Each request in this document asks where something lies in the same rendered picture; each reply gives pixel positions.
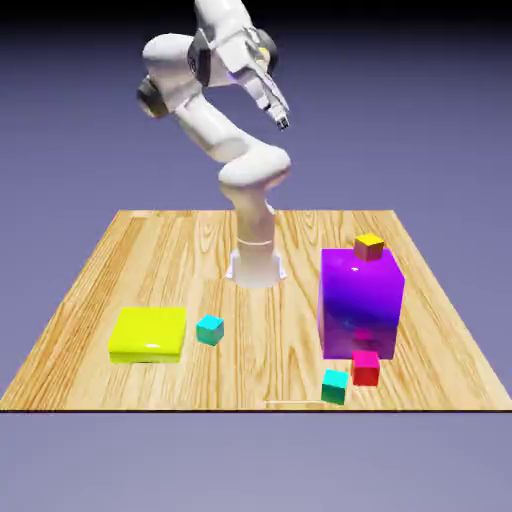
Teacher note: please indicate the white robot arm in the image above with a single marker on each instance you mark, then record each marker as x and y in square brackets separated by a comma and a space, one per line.
[244, 168]

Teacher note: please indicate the small green cube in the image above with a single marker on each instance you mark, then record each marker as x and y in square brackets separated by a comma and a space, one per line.
[334, 387]

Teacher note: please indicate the small orange cube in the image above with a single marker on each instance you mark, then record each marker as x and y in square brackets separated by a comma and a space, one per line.
[368, 247]

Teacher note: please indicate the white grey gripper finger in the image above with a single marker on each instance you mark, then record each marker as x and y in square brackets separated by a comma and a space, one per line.
[282, 121]

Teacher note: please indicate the large yellow box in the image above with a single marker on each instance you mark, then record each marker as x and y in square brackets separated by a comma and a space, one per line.
[147, 332]

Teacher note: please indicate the small red cube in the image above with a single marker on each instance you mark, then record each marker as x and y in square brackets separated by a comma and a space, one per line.
[365, 368]

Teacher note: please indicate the large purple box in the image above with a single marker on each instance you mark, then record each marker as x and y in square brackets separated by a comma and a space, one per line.
[360, 304]

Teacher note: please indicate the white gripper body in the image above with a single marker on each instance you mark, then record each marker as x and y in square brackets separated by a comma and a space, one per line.
[260, 86]

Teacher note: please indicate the small cyan cube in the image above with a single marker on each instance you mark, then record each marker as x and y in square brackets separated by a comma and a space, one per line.
[209, 330]

